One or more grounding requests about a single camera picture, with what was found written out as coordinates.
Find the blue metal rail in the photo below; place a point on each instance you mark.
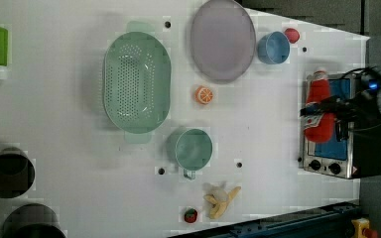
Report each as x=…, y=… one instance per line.
x=331, y=221

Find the green perforated colander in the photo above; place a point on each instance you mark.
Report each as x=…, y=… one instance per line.
x=137, y=82

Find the small plush strawberry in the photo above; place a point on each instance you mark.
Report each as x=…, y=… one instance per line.
x=190, y=216

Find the blue bowl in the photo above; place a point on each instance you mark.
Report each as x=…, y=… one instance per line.
x=273, y=48

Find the yellow red emergency button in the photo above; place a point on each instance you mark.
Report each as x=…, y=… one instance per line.
x=362, y=229

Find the red plush ketchup bottle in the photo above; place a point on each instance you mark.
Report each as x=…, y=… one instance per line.
x=318, y=123

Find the black cylinder cup with spatula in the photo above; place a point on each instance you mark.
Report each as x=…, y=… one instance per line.
x=32, y=220

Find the black toaster oven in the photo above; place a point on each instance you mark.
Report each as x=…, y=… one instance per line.
x=355, y=158

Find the plush peeled banana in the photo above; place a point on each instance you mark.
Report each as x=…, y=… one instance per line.
x=220, y=199

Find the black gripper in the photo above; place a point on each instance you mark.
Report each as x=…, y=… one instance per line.
x=355, y=115

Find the green mug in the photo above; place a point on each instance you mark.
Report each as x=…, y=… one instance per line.
x=191, y=149

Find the grey round plate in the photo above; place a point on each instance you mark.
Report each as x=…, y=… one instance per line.
x=222, y=39

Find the plush orange slice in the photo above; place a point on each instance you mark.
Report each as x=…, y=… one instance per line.
x=203, y=95

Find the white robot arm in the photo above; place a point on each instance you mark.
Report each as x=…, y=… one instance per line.
x=370, y=84

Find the large plush strawberry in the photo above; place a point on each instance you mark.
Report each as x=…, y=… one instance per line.
x=292, y=35

